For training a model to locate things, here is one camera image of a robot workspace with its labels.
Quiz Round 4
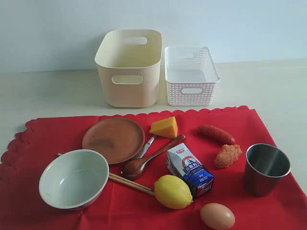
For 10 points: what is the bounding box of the steel table knife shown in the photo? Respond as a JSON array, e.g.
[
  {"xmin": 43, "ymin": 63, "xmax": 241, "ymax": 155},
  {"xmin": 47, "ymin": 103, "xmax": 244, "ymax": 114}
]
[{"xmin": 132, "ymin": 135, "xmax": 157, "ymax": 160}]

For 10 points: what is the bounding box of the stainless steel cup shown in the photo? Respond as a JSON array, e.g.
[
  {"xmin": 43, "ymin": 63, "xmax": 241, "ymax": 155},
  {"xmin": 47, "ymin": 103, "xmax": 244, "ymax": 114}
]
[{"xmin": 243, "ymin": 143, "xmax": 291, "ymax": 196}]

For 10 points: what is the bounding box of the dark wooden spoon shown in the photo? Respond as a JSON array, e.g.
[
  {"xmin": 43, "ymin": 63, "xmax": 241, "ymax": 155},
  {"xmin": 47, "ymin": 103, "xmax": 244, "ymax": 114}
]
[{"xmin": 122, "ymin": 134, "xmax": 186, "ymax": 181}]

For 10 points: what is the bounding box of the red sausage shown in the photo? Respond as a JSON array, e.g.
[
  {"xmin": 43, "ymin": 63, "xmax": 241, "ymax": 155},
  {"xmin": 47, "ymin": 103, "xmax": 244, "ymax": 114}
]
[{"xmin": 197, "ymin": 125, "xmax": 236, "ymax": 145}]

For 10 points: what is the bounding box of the lower wooden chopstick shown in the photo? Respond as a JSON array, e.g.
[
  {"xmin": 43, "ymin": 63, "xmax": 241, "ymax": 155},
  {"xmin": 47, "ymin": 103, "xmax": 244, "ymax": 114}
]
[{"xmin": 108, "ymin": 176, "xmax": 154, "ymax": 196}]

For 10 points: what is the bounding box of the yellow lemon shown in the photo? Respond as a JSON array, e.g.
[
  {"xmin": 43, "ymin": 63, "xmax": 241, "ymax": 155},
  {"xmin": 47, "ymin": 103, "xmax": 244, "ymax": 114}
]
[{"xmin": 154, "ymin": 175, "xmax": 193, "ymax": 210}]

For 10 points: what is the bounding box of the fried chicken nugget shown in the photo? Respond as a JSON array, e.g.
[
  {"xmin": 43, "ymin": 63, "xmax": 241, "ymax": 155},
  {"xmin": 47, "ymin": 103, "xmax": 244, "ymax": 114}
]
[{"xmin": 214, "ymin": 144, "xmax": 242, "ymax": 169}]

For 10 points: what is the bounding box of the brown egg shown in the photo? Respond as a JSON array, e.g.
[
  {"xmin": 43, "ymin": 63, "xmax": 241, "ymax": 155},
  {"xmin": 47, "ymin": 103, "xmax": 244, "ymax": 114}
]
[{"xmin": 200, "ymin": 203, "xmax": 236, "ymax": 230}]

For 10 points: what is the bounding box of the cream plastic bin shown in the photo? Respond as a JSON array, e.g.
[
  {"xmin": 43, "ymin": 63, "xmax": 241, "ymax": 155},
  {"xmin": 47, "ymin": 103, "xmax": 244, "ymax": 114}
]
[{"xmin": 94, "ymin": 29, "xmax": 162, "ymax": 108}]

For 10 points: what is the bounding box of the red scalloped table cloth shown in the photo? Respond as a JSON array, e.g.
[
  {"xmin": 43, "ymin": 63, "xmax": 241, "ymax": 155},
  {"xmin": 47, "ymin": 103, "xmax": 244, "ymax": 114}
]
[{"xmin": 0, "ymin": 106, "xmax": 307, "ymax": 230}]

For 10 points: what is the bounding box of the wooden chopstick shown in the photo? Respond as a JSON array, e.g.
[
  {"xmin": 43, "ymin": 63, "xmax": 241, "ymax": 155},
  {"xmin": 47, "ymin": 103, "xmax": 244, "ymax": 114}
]
[
  {"xmin": 108, "ymin": 176, "xmax": 154, "ymax": 196},
  {"xmin": 49, "ymin": 149, "xmax": 152, "ymax": 192}
]

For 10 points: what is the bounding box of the upper wooden chopstick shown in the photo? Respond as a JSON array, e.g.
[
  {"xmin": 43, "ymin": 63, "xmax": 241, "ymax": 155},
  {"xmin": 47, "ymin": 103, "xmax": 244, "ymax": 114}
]
[{"xmin": 49, "ymin": 149, "xmax": 152, "ymax": 192}]

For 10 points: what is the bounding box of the yellow cheese wedge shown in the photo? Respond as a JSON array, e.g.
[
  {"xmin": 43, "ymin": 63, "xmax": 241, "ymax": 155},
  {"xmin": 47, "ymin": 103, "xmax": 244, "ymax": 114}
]
[{"xmin": 149, "ymin": 116, "xmax": 178, "ymax": 138}]

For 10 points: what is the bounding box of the white perforated plastic basket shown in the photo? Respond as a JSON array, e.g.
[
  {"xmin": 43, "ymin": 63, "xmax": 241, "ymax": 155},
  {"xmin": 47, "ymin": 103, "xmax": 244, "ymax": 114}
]
[{"xmin": 165, "ymin": 46, "xmax": 220, "ymax": 106}]

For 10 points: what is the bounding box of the brown round plate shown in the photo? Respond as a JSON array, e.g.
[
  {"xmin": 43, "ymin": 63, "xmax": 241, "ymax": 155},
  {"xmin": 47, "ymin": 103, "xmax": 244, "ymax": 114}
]
[{"xmin": 82, "ymin": 117, "xmax": 145, "ymax": 164}]

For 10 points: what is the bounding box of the blue white milk carton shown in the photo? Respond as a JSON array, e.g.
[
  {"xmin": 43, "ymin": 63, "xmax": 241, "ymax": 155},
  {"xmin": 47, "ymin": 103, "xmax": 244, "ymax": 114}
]
[{"xmin": 166, "ymin": 143, "xmax": 214, "ymax": 198}]

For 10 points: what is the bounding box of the white ceramic bowl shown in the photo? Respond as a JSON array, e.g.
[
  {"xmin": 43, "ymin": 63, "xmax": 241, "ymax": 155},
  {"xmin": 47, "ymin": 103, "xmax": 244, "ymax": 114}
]
[{"xmin": 39, "ymin": 149, "xmax": 109, "ymax": 210}]

